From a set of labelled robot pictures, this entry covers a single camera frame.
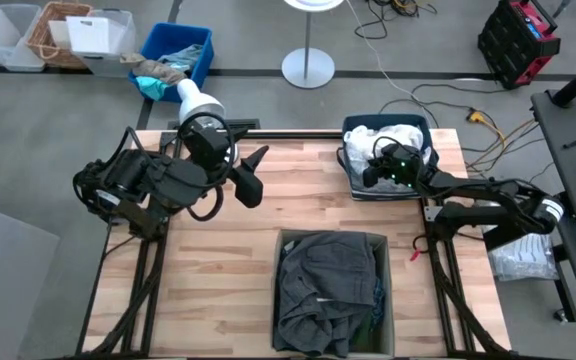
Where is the clear plastic bag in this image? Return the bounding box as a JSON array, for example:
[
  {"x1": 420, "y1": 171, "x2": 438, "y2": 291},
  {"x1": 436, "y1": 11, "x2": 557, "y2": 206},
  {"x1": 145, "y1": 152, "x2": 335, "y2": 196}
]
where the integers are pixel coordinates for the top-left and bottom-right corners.
[{"x1": 486, "y1": 231, "x2": 560, "y2": 282}]

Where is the blue plastic bin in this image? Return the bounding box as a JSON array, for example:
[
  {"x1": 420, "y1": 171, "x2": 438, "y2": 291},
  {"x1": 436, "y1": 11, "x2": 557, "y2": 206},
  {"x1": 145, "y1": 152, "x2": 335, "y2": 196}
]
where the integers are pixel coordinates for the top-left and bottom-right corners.
[{"x1": 127, "y1": 21, "x2": 215, "y2": 104}]

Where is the silver floor lamp stand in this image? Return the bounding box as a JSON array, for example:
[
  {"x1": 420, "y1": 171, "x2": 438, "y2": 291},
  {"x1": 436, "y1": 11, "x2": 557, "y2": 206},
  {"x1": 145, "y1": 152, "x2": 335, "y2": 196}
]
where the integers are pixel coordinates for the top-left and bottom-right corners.
[{"x1": 281, "y1": 0, "x2": 346, "y2": 91}]

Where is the teal garment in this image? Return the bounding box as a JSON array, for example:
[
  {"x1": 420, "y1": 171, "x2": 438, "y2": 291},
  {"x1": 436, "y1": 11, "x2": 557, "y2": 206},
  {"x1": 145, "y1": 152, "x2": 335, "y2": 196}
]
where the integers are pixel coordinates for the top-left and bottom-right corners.
[{"x1": 134, "y1": 75, "x2": 173, "y2": 102}]

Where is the dark grey garment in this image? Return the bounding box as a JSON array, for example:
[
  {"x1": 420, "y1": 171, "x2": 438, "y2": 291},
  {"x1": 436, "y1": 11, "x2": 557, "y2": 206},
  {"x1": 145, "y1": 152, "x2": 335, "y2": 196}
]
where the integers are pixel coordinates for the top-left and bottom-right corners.
[{"x1": 273, "y1": 232, "x2": 379, "y2": 358}]

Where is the green garment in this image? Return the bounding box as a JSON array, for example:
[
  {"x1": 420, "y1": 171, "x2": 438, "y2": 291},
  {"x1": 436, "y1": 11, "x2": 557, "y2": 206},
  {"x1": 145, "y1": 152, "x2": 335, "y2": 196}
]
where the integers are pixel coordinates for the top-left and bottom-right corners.
[{"x1": 351, "y1": 323, "x2": 375, "y2": 352}]

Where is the black aluminium table frame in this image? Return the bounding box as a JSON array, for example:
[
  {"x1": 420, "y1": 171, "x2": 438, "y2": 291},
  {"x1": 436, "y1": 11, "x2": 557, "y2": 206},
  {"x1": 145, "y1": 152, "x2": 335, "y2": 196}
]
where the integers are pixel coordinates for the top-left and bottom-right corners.
[{"x1": 74, "y1": 118, "x2": 512, "y2": 359}]

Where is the brown garment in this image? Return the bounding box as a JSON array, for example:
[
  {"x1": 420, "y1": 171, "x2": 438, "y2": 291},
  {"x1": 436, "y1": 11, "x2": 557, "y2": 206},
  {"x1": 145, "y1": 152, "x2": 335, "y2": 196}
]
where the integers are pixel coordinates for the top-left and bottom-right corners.
[{"x1": 119, "y1": 51, "x2": 188, "y2": 87}]

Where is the white cable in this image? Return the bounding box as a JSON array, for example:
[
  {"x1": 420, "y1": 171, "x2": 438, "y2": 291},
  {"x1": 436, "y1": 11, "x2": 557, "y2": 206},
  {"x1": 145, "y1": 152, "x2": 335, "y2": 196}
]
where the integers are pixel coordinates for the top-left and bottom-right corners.
[{"x1": 344, "y1": 0, "x2": 422, "y2": 104}]

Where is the red and black toolbox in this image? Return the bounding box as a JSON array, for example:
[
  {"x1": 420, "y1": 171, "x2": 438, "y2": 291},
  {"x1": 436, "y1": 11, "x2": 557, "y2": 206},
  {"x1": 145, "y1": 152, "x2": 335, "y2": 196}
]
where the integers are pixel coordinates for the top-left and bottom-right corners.
[{"x1": 477, "y1": 0, "x2": 562, "y2": 91}]

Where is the black cable tangle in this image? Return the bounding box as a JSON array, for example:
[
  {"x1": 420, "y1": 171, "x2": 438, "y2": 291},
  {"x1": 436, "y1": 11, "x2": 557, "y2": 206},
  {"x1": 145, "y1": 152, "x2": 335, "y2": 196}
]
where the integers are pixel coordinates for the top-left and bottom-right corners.
[{"x1": 353, "y1": 0, "x2": 439, "y2": 41}]

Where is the clear bin with white lid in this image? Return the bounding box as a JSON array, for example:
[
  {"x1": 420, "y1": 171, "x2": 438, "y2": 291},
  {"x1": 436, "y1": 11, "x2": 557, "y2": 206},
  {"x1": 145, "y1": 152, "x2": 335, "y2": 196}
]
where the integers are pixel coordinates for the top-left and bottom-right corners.
[{"x1": 47, "y1": 8, "x2": 138, "y2": 78}]

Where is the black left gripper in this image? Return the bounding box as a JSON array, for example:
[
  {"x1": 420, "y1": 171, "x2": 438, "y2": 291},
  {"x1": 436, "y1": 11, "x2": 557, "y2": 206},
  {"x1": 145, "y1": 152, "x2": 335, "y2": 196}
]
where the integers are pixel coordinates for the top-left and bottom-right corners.
[{"x1": 229, "y1": 144, "x2": 271, "y2": 210}]

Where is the light blue garment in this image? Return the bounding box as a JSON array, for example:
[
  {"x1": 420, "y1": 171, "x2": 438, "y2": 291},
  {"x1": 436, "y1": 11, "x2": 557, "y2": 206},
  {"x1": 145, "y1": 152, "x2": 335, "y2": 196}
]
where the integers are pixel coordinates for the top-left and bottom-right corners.
[{"x1": 159, "y1": 43, "x2": 205, "y2": 72}]

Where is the light grey garment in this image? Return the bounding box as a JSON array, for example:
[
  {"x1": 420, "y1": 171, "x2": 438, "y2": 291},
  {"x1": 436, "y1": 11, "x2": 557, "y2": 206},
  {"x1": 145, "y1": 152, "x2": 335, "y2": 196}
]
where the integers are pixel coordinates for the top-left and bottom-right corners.
[{"x1": 361, "y1": 175, "x2": 419, "y2": 195}]

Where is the blue patterned garment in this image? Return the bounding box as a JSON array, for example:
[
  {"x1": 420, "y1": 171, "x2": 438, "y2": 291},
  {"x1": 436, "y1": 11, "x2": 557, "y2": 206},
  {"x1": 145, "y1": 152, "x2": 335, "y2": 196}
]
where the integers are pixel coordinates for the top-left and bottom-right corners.
[{"x1": 367, "y1": 278, "x2": 387, "y2": 332}]

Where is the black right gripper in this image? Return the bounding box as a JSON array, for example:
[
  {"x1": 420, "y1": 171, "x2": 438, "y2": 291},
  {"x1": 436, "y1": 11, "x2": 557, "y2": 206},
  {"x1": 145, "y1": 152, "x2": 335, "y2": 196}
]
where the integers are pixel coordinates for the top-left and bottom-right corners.
[{"x1": 362, "y1": 143, "x2": 422, "y2": 192}]

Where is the navy fabric bin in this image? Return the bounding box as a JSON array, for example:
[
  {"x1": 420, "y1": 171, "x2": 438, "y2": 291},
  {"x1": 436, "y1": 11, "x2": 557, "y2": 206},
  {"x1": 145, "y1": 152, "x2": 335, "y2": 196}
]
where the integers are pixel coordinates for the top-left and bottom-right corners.
[{"x1": 336, "y1": 113, "x2": 440, "y2": 202}]

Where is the wicker basket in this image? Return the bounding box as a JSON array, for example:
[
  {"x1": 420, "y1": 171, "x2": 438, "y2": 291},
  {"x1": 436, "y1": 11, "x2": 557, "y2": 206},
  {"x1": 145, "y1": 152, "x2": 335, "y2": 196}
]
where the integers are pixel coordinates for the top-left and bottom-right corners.
[{"x1": 26, "y1": 0, "x2": 94, "y2": 70}]

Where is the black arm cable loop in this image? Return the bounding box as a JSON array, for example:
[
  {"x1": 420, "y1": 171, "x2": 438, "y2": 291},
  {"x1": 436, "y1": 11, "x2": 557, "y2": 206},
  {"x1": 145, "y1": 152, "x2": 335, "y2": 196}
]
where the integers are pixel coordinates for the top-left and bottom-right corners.
[{"x1": 176, "y1": 111, "x2": 238, "y2": 223}]

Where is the white garment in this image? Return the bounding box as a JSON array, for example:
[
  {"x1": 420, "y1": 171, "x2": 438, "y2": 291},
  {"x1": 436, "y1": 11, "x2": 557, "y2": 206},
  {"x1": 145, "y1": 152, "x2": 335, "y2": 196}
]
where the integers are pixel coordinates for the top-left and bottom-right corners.
[{"x1": 343, "y1": 123, "x2": 433, "y2": 176}]

